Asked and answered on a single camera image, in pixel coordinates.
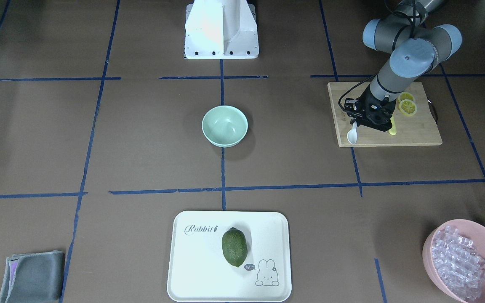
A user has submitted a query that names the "mint green bowl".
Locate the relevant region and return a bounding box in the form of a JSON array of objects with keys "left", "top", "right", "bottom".
[{"left": 201, "top": 105, "right": 249, "bottom": 148}]

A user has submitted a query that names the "lemon slice upper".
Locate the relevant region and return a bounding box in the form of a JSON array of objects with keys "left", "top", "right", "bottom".
[{"left": 397, "top": 91, "right": 416, "bottom": 103}]

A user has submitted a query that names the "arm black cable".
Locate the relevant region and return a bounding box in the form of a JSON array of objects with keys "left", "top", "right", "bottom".
[{"left": 338, "top": 0, "right": 439, "bottom": 127}]

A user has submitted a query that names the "yellow plastic knife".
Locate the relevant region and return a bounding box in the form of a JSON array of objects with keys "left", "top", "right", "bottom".
[{"left": 388, "top": 116, "right": 397, "bottom": 136}]

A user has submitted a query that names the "white pedestal column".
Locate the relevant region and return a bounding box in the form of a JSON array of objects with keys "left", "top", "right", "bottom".
[{"left": 184, "top": 0, "right": 260, "bottom": 60}]

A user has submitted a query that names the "folded grey cloth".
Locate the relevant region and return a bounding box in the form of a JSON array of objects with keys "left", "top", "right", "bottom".
[{"left": 0, "top": 250, "right": 65, "bottom": 303}]

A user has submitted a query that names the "pink bowl with ice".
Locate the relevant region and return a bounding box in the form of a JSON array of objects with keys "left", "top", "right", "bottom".
[{"left": 422, "top": 219, "right": 485, "bottom": 303}]

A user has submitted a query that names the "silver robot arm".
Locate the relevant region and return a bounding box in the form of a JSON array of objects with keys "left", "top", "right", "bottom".
[{"left": 344, "top": 0, "right": 462, "bottom": 132}]

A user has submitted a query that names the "cream rabbit tray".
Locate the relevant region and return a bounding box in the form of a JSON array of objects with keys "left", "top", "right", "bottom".
[{"left": 167, "top": 211, "right": 292, "bottom": 303}]

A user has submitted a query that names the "white plastic spoon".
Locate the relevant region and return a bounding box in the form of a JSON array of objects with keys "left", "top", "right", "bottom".
[{"left": 346, "top": 121, "right": 358, "bottom": 145}]

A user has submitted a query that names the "wooden cutting board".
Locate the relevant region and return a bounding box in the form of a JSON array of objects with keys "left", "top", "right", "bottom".
[{"left": 327, "top": 81, "right": 443, "bottom": 148}]

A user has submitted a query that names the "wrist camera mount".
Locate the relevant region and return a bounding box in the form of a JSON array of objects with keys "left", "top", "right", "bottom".
[{"left": 343, "top": 98, "right": 362, "bottom": 125}]

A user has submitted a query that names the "green avocado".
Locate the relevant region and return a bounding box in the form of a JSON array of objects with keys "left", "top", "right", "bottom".
[{"left": 221, "top": 227, "right": 248, "bottom": 267}]

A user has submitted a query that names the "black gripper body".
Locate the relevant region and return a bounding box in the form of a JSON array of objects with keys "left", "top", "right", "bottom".
[{"left": 358, "top": 88, "right": 396, "bottom": 132}]

